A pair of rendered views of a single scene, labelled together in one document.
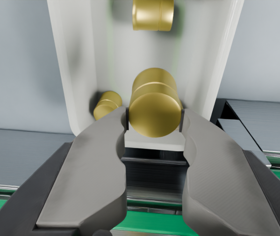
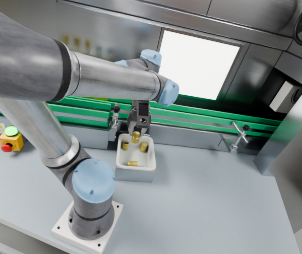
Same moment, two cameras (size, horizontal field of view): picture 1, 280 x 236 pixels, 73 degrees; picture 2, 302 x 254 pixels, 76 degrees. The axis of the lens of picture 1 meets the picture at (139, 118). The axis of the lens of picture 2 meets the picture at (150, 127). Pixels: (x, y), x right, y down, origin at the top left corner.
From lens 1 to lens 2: 0.74 m
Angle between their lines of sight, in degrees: 23
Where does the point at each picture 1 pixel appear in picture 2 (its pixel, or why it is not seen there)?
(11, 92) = (173, 154)
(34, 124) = (168, 146)
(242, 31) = not seen: hidden behind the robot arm
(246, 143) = (111, 133)
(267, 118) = (100, 140)
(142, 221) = not seen: hidden behind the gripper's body
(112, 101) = (142, 147)
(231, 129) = (112, 137)
